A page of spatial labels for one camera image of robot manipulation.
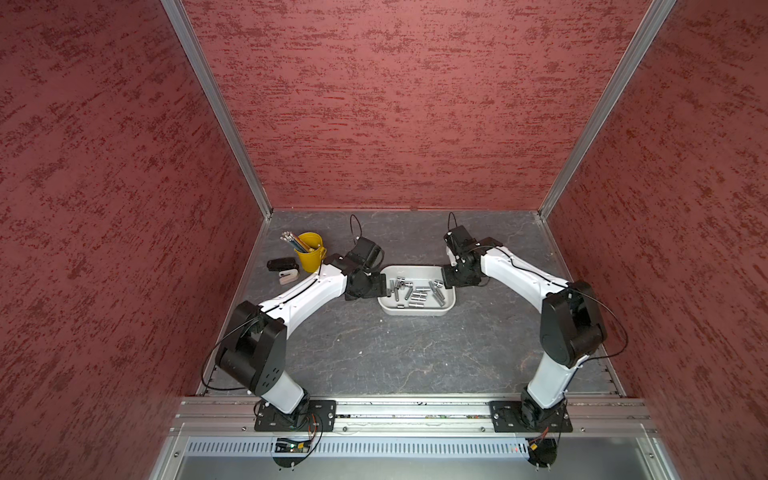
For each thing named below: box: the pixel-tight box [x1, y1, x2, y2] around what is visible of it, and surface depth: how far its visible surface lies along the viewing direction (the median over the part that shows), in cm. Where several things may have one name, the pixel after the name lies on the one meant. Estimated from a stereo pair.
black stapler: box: [266, 257, 300, 272], surface depth 106 cm
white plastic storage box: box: [377, 265, 456, 316], surface depth 99 cm
